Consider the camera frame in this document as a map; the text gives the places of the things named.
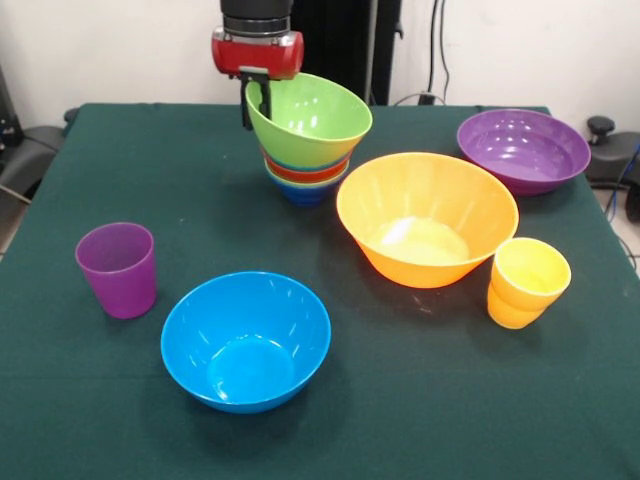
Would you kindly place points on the large green bowl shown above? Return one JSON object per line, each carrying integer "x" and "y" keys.
{"x": 315, "y": 110}

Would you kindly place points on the large purple bowl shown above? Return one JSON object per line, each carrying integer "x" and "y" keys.
{"x": 525, "y": 145}

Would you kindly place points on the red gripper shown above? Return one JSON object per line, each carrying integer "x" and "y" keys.
{"x": 257, "y": 57}

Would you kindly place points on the red small bowl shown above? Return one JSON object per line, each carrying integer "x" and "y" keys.
{"x": 305, "y": 176}

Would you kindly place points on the dark blue small bowl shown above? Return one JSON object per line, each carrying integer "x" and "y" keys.
{"x": 305, "y": 196}

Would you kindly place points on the large orange bowl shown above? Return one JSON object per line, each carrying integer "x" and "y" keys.
{"x": 425, "y": 190}

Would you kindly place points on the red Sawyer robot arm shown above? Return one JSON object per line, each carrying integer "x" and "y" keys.
{"x": 257, "y": 15}

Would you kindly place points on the purple cup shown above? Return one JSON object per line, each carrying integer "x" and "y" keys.
{"x": 120, "y": 285}

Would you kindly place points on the dark green tablecloth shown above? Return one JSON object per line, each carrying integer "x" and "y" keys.
{"x": 100, "y": 400}

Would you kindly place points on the large blue bowl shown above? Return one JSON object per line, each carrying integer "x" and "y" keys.
{"x": 245, "y": 340}

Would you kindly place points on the black pedestal leg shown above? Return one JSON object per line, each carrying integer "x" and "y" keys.
{"x": 30, "y": 150}
{"x": 605, "y": 160}

